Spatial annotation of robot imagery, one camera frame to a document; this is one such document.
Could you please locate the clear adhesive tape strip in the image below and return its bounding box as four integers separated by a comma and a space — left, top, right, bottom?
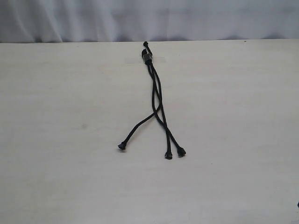
124, 57, 166, 64

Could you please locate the white backdrop curtain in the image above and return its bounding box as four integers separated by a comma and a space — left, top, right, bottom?
0, 0, 299, 43

